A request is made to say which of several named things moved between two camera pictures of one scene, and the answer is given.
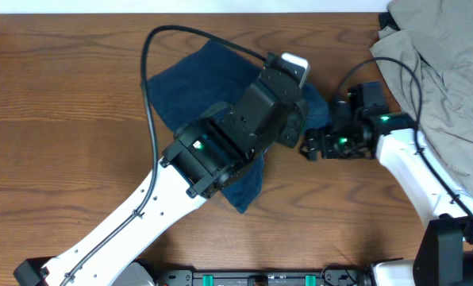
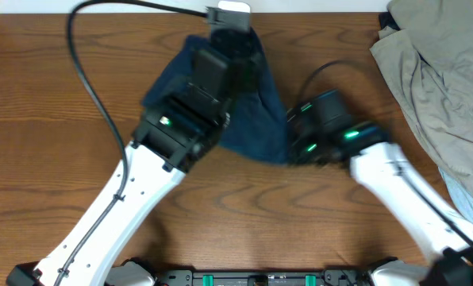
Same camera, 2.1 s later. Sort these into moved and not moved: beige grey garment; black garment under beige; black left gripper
Moved: black left gripper
Not moved: beige grey garment; black garment under beige
